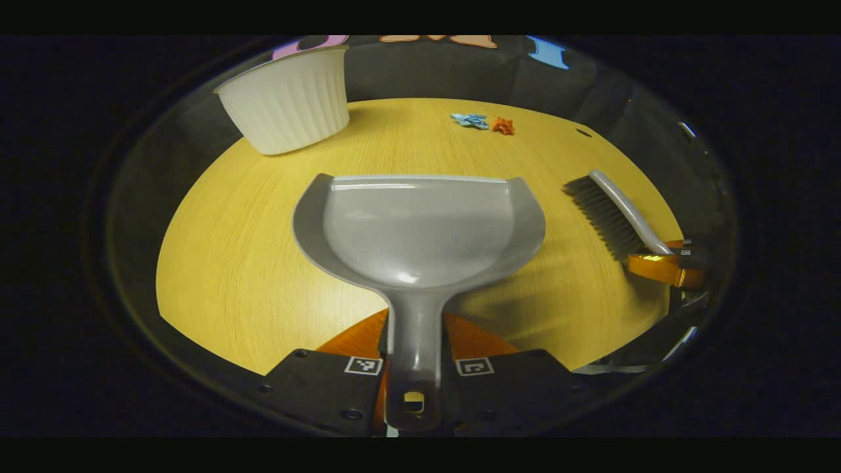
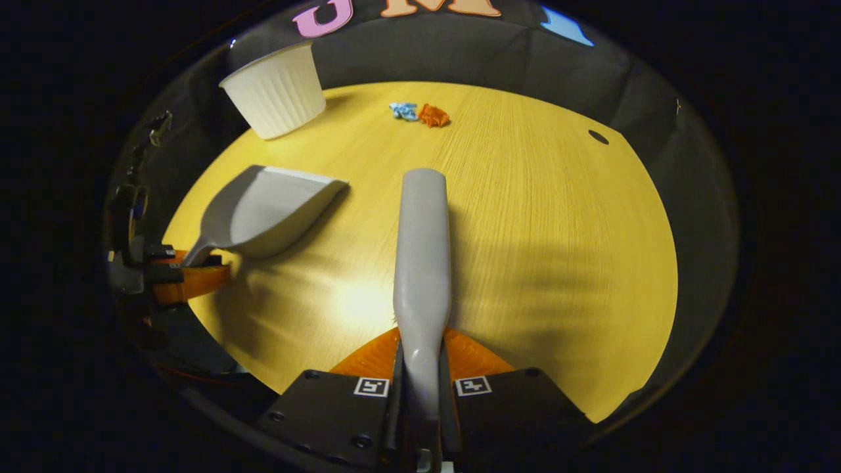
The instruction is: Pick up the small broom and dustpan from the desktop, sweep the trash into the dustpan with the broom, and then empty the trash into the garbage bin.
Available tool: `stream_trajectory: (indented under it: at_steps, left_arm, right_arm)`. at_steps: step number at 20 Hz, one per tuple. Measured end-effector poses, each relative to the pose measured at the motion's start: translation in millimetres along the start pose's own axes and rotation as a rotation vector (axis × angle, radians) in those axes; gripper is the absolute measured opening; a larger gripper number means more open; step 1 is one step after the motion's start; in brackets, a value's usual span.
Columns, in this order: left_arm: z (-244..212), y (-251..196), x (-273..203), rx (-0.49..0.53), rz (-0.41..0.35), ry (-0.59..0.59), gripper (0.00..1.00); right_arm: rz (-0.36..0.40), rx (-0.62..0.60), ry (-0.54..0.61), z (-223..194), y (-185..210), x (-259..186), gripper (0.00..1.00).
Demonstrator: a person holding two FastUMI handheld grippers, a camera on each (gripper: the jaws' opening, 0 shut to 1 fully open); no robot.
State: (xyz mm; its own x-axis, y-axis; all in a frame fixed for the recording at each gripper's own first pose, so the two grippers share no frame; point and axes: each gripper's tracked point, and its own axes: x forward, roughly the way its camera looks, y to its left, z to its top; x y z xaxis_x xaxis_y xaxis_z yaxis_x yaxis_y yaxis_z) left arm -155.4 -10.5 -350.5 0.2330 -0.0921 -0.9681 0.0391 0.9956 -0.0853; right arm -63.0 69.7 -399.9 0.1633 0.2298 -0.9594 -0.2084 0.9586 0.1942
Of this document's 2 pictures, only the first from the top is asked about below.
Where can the wooden desktop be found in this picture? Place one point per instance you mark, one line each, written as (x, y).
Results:
(230, 263)

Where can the blue trash wrapper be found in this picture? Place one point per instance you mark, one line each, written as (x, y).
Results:
(470, 121)

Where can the small grey broom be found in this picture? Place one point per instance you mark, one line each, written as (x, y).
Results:
(608, 220)

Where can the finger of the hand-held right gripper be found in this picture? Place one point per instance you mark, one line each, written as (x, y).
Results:
(677, 244)
(660, 269)

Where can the grey plastic dustpan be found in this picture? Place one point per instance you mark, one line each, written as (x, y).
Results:
(417, 230)

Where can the orange trash wrapper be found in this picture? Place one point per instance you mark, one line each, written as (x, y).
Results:
(503, 126)

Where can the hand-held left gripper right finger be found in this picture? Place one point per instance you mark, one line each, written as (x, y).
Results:
(519, 387)

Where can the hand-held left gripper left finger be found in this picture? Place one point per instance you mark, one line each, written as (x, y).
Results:
(315, 387)

